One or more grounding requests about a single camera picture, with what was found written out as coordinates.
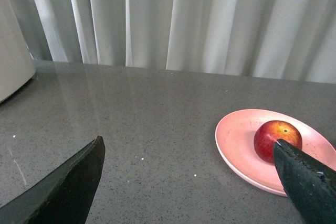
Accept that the white rounded appliance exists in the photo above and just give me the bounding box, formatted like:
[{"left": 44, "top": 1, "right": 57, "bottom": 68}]
[{"left": 0, "top": 0, "right": 36, "bottom": 102}]

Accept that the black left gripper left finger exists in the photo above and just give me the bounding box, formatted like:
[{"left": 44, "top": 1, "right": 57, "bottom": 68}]
[{"left": 1, "top": 136, "right": 106, "bottom": 223}]

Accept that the pink plate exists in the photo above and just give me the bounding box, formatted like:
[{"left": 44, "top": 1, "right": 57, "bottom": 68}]
[{"left": 215, "top": 109, "right": 335, "bottom": 196}]

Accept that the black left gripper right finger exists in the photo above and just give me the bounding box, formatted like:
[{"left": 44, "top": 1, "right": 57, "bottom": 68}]
[{"left": 273, "top": 139, "right": 335, "bottom": 223}]

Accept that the red yellow apple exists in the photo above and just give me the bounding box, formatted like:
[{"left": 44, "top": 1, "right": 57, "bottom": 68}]
[{"left": 254, "top": 120, "right": 303, "bottom": 164}]

